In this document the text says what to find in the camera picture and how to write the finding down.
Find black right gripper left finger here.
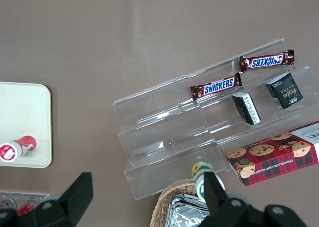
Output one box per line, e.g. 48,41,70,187
29,172,94,227

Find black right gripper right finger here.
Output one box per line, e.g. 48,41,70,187
199,172,260,227

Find light wicker basket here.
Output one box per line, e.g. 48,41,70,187
149,178,207,227

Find cream plastic tray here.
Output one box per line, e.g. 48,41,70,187
0,81,53,169

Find clear acrylic bottle rack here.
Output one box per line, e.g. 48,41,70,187
0,190,50,213

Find stacked foil containers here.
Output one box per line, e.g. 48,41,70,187
167,193,212,227

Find green white sunflower bottle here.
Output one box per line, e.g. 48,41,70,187
191,161,226,203

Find red tartan cookie box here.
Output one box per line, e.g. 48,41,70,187
226,121,319,187

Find red lidded yogurt cup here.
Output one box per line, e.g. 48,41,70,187
0,135,37,163

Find black box white label side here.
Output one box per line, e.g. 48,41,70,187
231,92,262,125

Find clear acrylic stepped display stand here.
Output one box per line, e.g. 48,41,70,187
112,38,319,200

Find Snickers chocolate bar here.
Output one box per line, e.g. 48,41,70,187
190,72,243,101
239,49,295,74

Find black box gold print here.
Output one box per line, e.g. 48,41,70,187
265,71,304,110

